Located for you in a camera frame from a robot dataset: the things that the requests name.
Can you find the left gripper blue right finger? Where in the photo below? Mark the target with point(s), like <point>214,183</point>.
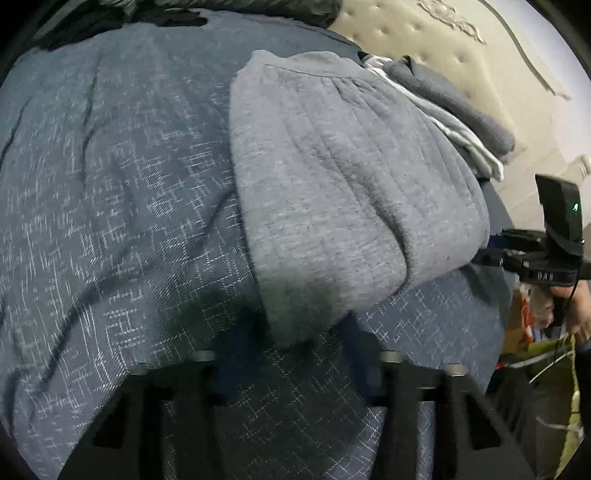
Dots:
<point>362,351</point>

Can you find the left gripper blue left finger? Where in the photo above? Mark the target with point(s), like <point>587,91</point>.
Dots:
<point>239,352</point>

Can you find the light grey knit sweater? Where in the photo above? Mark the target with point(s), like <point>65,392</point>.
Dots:
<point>349,193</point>

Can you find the grey and white folded clothes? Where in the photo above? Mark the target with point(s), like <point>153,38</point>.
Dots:
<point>483,140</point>

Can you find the person right hand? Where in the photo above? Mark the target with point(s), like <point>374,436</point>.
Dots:
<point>578,309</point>

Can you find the black tracker box green light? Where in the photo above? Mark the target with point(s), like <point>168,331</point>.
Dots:
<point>562,209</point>

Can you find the yellow green bag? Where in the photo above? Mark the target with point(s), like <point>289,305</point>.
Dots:
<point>537,393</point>

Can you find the dark blue patterned bedsheet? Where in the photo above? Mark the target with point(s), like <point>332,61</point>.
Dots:
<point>121,245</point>

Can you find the beige tufted headboard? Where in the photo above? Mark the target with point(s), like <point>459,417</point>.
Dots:
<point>512,64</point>

